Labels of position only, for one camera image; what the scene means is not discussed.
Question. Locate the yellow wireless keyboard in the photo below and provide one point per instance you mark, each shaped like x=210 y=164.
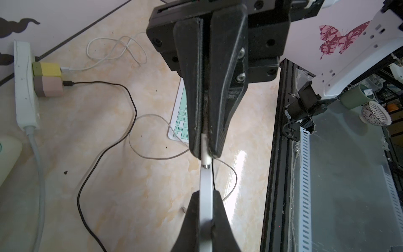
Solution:
x=205 y=209

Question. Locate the white vented cable duct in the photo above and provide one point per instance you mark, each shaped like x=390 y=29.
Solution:
x=305 y=217

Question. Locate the mint green toaster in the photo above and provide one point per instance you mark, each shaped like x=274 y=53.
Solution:
x=11 y=149

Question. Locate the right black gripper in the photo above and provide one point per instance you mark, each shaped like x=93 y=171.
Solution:
x=268 y=25

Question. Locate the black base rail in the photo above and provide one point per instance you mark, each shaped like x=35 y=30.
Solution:
x=276 y=218

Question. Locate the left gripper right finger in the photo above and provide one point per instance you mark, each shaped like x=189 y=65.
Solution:
x=222 y=234

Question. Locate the yellow charger adapter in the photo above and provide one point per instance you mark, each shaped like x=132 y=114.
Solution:
x=42 y=69

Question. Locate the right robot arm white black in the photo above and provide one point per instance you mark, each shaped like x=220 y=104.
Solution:
x=361 y=50

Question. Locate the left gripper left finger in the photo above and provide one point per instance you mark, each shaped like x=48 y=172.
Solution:
x=188 y=238

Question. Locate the white power strip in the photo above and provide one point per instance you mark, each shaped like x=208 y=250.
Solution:
x=26 y=99

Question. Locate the green wireless keyboard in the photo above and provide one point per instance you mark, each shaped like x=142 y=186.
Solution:
x=178 y=130

